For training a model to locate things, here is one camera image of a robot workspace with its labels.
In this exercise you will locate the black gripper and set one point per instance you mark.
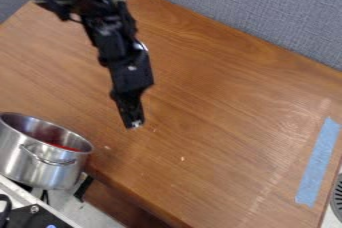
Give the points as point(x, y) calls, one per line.
point(133, 77)

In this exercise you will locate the stainless steel pot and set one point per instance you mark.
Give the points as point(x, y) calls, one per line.
point(30, 161)

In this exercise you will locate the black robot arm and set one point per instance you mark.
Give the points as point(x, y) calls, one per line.
point(110, 27)

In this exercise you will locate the red block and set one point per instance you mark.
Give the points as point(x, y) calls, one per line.
point(64, 147)

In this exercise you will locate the blue tape strip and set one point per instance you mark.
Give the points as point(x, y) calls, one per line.
point(319, 162)

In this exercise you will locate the black table leg bracket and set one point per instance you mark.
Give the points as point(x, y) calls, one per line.
point(81, 192)

